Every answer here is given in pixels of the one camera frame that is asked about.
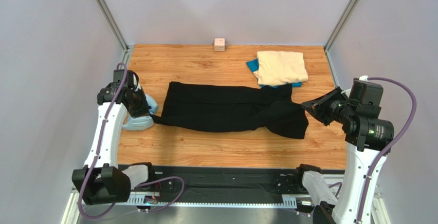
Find light blue headphones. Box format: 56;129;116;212
121;92;159;132

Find black t shirt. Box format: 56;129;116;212
152;82;309;139

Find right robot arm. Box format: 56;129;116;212
296;76;394;223

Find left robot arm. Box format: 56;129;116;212
71;69;151;206

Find cream folded t shirt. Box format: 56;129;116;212
257;51;308;86

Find blue folded t shirt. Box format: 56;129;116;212
246;59;302;87

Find small beige cube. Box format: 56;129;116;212
213;38;227;52

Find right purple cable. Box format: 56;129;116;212
294;76;417;224

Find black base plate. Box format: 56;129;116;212
115;164;346;204

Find aluminium frame rail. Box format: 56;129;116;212
61;169;391;224

